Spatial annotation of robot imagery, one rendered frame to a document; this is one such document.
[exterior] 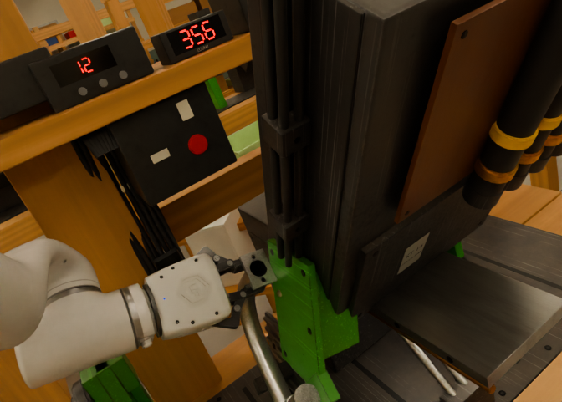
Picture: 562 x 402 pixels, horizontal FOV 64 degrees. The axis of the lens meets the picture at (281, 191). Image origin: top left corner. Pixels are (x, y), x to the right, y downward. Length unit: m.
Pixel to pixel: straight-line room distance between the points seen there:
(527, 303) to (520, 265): 0.43
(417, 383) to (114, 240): 0.60
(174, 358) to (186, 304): 0.38
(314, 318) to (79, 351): 0.30
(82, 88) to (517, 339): 0.67
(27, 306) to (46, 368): 0.15
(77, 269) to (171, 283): 0.12
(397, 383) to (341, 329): 0.26
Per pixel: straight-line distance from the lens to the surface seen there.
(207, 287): 0.66
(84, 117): 0.71
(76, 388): 0.84
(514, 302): 0.69
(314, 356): 0.67
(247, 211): 0.87
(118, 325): 0.63
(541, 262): 1.12
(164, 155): 0.76
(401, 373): 0.93
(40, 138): 0.71
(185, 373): 1.05
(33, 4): 10.68
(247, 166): 1.03
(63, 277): 0.66
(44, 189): 0.85
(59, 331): 0.63
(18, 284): 0.49
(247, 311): 0.78
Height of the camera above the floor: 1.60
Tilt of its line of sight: 23 degrees down
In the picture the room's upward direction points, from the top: 21 degrees counter-clockwise
